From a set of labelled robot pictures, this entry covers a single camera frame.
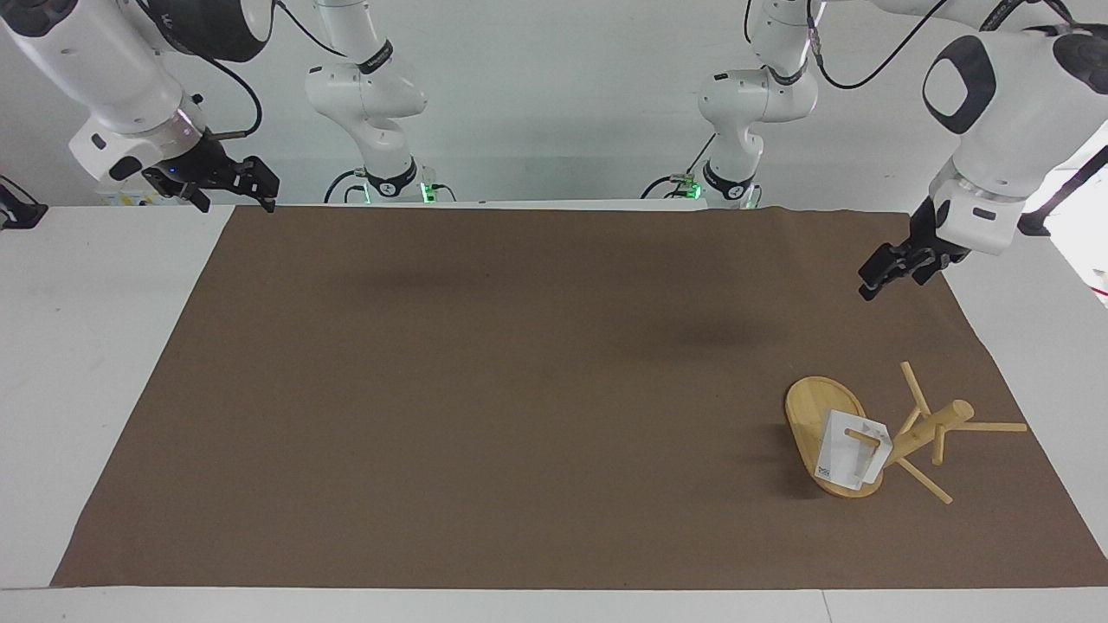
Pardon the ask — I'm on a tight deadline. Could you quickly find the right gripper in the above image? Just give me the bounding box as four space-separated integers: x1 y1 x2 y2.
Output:
142 128 280 215

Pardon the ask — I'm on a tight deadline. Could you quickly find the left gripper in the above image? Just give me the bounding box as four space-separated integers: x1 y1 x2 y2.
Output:
858 196 972 302

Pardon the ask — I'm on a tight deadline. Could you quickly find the wooden cup rack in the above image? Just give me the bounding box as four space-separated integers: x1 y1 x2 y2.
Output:
783 360 1029 506

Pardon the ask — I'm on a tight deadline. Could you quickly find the white cup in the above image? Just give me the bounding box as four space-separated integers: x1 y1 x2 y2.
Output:
813 408 893 492

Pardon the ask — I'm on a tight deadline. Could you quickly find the black stand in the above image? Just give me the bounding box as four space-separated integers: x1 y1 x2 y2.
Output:
0 176 49 232
1016 145 1108 238

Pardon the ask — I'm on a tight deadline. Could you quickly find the black cable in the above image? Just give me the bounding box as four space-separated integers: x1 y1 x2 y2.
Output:
274 0 349 60
805 0 955 91
324 169 370 206
185 48 264 142
641 132 721 201

